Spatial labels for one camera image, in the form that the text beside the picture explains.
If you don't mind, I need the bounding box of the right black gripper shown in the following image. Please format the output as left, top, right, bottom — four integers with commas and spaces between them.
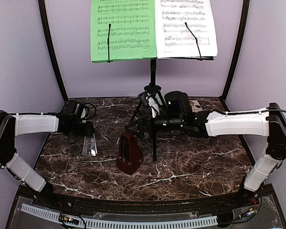
124, 112, 184, 139

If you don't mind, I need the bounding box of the clear metronome cover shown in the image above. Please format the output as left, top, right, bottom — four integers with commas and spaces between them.
82, 135, 98, 156

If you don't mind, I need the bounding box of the brown wooden metronome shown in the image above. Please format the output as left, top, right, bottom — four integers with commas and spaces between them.
116, 131, 143, 175

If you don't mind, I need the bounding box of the black music stand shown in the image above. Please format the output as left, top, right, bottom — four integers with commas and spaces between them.
107, 22, 215, 162

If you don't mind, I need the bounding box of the green sheet music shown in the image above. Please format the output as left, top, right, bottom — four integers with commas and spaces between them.
91, 0, 157, 63

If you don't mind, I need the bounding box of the white sheet music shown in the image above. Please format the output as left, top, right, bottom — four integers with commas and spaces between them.
155, 0, 218, 59

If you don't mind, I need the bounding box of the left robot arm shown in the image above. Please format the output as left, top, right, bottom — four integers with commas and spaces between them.
0, 100, 95, 208

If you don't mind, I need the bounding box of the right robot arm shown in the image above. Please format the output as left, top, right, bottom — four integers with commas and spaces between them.
125, 91, 286, 207

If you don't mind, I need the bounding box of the floral square plate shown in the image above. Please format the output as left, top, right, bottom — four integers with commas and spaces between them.
189, 100, 203, 113

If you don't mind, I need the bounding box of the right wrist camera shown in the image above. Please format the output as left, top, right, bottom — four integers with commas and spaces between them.
138, 92, 160, 118

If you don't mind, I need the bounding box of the black front rail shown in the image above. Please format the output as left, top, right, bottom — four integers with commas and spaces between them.
50, 193, 241, 215

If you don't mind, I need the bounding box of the white slotted cable duct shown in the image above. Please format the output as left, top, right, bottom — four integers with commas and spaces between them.
20, 204, 218, 229

